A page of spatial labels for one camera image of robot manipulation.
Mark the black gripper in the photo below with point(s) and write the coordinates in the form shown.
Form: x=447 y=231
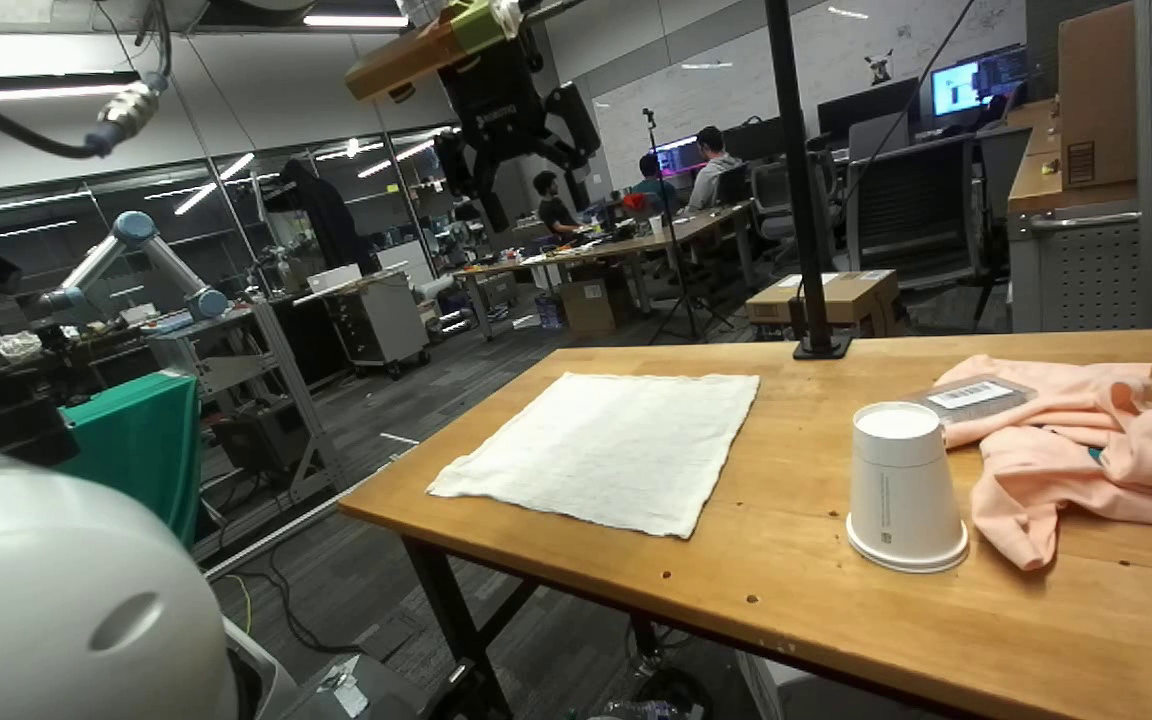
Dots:
x=488 y=95

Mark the white towel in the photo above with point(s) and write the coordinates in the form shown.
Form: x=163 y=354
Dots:
x=603 y=446

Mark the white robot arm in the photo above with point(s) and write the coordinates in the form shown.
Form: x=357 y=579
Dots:
x=42 y=600

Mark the grey background robot arm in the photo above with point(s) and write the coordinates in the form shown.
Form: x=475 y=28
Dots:
x=137 y=260

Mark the seated person in dark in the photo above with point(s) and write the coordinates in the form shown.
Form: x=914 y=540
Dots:
x=553 y=207

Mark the wooden office desk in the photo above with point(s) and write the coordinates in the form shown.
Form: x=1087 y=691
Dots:
x=603 y=244

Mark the seated person in grey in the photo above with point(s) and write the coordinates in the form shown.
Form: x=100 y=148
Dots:
x=715 y=164

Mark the person in black hoodie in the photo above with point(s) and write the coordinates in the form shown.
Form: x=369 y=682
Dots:
x=326 y=213

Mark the white cabinet cart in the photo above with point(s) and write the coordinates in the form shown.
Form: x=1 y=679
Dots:
x=383 y=320

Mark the black vertical pole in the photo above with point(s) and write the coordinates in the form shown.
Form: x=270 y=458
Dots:
x=802 y=201

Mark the low wooden platform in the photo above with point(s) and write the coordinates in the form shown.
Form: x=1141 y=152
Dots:
x=858 y=296

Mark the lit computer monitor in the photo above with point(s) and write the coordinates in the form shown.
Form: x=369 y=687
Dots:
x=971 y=89

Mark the white paper cup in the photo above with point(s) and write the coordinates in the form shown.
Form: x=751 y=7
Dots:
x=901 y=482

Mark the teal green cloth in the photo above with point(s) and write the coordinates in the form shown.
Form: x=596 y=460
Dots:
x=137 y=446

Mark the clear plastic barcode tag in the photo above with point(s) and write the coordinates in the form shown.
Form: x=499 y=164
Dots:
x=979 y=397

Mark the grey perforated metal cabinet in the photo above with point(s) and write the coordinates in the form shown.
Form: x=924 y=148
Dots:
x=1082 y=274

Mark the large cardboard box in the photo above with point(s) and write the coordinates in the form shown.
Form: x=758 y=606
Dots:
x=1096 y=95

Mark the pink cloth garment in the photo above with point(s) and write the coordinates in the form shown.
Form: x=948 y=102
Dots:
x=1111 y=453

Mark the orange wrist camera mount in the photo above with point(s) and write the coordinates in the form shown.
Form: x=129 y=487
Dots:
x=411 y=55

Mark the black table frame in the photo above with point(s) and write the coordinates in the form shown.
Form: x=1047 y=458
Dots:
x=448 y=600

